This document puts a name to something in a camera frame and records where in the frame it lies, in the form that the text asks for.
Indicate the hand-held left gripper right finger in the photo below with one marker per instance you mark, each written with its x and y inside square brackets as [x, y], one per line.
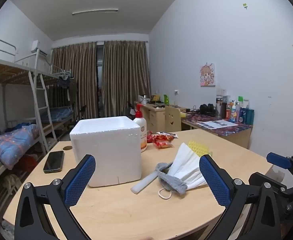
[215, 180]

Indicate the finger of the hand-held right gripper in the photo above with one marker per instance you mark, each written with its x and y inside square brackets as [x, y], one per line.
[277, 160]
[257, 178]

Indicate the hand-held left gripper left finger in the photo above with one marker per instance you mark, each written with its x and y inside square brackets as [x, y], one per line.
[77, 182]

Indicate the white pleated cloth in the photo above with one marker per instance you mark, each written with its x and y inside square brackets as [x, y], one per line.
[186, 165]

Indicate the yellow foam pad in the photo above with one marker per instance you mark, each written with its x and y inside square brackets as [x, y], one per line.
[197, 148]

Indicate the white foam box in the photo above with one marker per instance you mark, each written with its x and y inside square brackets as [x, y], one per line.
[106, 155]

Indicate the grey fabric face mask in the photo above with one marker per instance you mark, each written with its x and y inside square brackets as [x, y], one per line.
[174, 183]

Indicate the black smartphone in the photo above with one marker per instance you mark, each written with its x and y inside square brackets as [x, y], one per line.
[54, 161]

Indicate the round table grommet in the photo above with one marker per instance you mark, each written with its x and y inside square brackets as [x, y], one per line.
[67, 148]

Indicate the desk with patterned cover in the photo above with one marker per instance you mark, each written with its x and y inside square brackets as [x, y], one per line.
[234, 135]

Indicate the white printed paper sheet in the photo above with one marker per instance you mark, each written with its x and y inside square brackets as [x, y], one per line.
[217, 124]

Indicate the row of toiletry bottles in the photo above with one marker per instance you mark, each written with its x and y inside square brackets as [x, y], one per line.
[236, 112]

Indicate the white snack packet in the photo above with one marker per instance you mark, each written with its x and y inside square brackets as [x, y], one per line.
[170, 135]

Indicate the large red snack packet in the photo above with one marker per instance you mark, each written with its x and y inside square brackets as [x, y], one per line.
[162, 142]

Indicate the black headphones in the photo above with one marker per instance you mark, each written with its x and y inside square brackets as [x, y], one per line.
[207, 110]

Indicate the blue plaid bedding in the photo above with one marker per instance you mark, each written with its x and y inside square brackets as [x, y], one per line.
[57, 113]

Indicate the yellow sponge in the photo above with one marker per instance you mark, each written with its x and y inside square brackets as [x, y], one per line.
[183, 114]

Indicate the wooden chair with face cutout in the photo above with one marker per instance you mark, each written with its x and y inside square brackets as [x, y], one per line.
[172, 120]

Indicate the blue patterned quilt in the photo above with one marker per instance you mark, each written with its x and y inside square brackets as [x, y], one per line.
[14, 140]

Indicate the small red snack packet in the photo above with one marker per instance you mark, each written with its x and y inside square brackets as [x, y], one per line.
[150, 137]

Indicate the white lotion pump bottle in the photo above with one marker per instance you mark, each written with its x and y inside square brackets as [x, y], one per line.
[142, 132]

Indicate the light wooden desk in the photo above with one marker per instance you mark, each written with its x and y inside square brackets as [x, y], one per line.
[154, 118]

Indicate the white metal bunk bed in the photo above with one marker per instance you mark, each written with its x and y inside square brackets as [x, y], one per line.
[52, 73]
[40, 100]

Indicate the olive hanging jacket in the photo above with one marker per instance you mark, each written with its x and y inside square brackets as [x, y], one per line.
[73, 91]

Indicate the dark hanging garment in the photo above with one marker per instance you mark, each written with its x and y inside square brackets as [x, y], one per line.
[63, 83]

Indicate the yellow bag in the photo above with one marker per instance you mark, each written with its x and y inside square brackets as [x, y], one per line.
[156, 98]

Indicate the brown curtain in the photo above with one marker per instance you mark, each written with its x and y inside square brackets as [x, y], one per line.
[76, 80]
[126, 80]

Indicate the white electric kettle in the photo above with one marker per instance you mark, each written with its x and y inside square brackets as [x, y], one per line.
[144, 100]

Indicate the light blue clothes hanger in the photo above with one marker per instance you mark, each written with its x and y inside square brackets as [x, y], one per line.
[64, 74]

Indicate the white air conditioner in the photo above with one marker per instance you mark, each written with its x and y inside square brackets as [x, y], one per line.
[37, 48]

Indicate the ceiling tube light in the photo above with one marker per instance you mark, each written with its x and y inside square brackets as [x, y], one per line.
[95, 12]

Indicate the cartoon wall poster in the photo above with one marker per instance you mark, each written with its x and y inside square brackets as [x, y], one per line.
[207, 75]

